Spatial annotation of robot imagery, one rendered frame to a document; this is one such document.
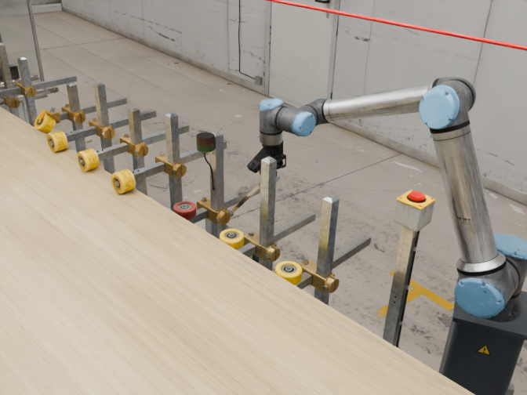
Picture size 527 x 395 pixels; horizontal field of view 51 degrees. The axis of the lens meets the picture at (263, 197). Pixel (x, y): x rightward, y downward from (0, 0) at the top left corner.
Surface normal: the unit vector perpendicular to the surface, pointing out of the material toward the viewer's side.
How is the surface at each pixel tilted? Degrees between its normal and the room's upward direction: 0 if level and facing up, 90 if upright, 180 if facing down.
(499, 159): 90
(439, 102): 83
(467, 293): 95
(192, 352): 0
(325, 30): 90
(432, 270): 0
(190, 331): 0
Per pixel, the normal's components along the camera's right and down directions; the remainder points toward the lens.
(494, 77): -0.78, 0.29
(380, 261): 0.03, -0.88
